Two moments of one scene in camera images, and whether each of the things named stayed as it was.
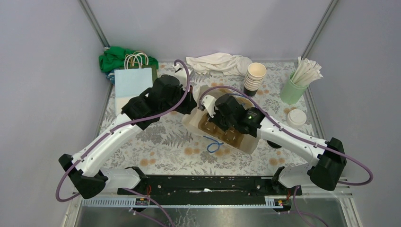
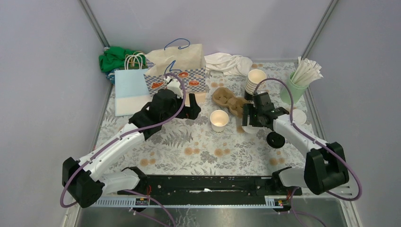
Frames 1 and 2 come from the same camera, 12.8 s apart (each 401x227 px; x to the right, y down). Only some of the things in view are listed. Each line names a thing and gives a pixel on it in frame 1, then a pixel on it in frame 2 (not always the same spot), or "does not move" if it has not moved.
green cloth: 114,57 does not move
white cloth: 228,64 does not move
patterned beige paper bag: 204,102 → 186,64
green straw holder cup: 291,93 does not move
